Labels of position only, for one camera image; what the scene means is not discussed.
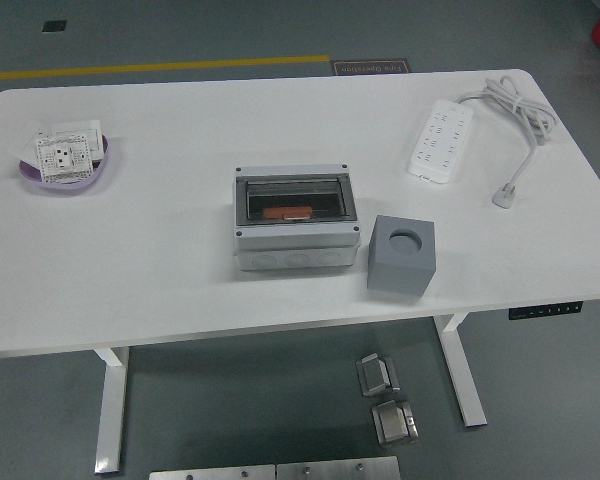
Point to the white plastic card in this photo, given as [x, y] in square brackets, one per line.
[26, 149]

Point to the grey cube with round hole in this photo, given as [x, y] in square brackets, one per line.
[400, 272]

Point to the orange cylinder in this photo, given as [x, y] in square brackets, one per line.
[275, 213]

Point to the grey metal foot block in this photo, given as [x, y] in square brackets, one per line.
[395, 425]
[377, 375]

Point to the white wall switch panel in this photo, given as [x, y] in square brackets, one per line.
[90, 131]

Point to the grey metal base plate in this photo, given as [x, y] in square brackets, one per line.
[212, 473]
[337, 470]

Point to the white wall socket panel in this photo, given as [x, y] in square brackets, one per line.
[62, 157]

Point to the black floor outlet cover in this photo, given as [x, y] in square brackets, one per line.
[54, 26]

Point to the grey junction box with lid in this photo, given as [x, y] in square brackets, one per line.
[295, 242]

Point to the white table leg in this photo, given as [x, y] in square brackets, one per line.
[462, 380]
[110, 410]

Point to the black table control panel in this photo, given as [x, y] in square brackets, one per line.
[545, 311]

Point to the white power strip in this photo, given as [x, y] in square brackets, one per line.
[440, 140]

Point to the dark floor sign with text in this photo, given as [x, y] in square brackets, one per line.
[370, 68]

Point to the purple bowl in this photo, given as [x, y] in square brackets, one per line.
[97, 167]

